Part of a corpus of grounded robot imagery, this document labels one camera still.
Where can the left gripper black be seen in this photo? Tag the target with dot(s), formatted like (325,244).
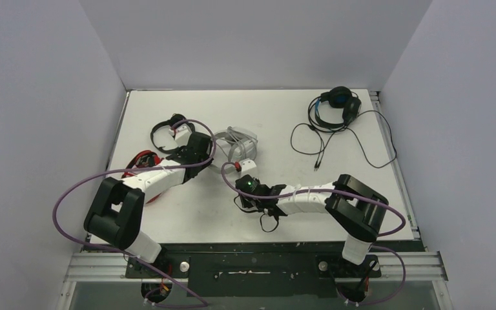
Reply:
(206,164)

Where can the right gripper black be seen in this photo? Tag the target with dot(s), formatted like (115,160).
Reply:
(243,182)

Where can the small black headphones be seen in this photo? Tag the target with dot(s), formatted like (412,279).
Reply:
(161,129)

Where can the white grey headphones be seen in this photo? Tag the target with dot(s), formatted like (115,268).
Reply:
(243,143)

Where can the red black headphones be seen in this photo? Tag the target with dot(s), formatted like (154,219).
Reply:
(143,159)

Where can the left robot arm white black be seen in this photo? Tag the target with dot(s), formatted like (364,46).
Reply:
(116,212)

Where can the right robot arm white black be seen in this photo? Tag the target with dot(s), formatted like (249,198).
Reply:
(341,199)

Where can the black blue headphones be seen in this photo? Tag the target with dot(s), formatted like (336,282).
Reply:
(341,98)

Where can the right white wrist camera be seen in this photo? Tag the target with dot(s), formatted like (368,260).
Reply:
(246,167)

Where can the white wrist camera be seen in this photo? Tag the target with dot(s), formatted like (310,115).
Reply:
(181,134)
(246,167)

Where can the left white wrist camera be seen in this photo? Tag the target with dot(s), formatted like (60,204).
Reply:
(181,134)

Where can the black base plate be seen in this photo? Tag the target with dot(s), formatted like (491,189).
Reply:
(265,269)

